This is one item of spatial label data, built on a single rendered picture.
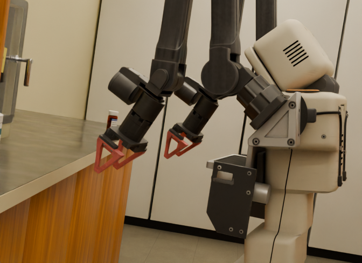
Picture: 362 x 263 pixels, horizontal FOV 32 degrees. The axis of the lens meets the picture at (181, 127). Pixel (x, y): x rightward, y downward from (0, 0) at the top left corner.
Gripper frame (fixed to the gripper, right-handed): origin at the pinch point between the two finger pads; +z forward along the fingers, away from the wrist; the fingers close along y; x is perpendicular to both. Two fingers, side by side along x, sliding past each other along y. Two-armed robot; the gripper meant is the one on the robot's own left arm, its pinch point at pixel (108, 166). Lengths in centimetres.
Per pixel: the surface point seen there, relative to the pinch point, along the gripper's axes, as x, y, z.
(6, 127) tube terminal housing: -52, -47, 29
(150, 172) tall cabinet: -77, -324, 101
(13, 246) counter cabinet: -7.1, 4.4, 28.2
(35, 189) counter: -11.0, 1.8, 15.1
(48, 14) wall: -148, -194, 22
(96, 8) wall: -180, -304, 20
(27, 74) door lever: -55, -45, 10
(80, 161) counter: -20.8, -37.7, 18.1
